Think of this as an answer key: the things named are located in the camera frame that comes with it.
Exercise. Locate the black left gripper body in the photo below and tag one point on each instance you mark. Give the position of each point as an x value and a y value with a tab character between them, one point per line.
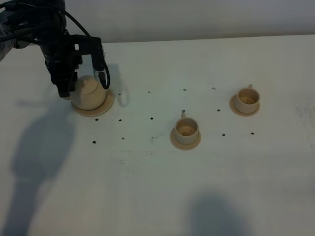
60	57

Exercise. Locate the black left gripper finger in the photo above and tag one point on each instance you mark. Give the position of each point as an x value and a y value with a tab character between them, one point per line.
65	83

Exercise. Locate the beige teapot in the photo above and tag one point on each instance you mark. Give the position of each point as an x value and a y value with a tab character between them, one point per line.
89	93

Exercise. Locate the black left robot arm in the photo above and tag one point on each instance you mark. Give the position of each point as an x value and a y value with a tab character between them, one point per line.
42	23

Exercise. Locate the beige teapot saucer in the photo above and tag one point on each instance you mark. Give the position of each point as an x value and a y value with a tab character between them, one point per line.
103	108

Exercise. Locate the near beige teacup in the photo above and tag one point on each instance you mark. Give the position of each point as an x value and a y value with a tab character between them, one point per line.
186	130

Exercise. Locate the beige teacup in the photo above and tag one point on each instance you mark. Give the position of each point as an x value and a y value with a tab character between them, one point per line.
249	95
186	130

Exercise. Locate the near beige cup saucer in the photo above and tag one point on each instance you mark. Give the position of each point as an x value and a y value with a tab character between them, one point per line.
180	146

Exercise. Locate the beige cup saucer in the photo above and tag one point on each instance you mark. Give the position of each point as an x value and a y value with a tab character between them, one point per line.
180	146
242	109

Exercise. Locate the far beige cup saucer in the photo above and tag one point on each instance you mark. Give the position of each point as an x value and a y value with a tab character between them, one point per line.
242	109

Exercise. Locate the far beige teacup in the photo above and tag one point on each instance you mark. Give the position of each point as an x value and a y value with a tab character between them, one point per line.
249	95

